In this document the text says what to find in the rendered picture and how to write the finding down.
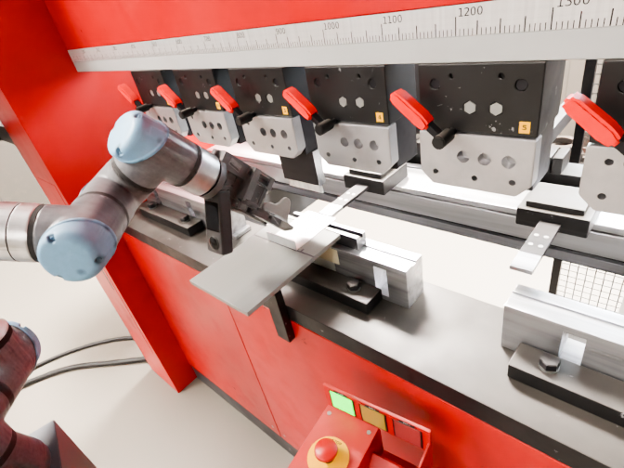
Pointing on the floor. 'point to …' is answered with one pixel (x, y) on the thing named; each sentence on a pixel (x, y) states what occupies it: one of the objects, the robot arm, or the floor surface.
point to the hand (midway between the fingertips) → (276, 226)
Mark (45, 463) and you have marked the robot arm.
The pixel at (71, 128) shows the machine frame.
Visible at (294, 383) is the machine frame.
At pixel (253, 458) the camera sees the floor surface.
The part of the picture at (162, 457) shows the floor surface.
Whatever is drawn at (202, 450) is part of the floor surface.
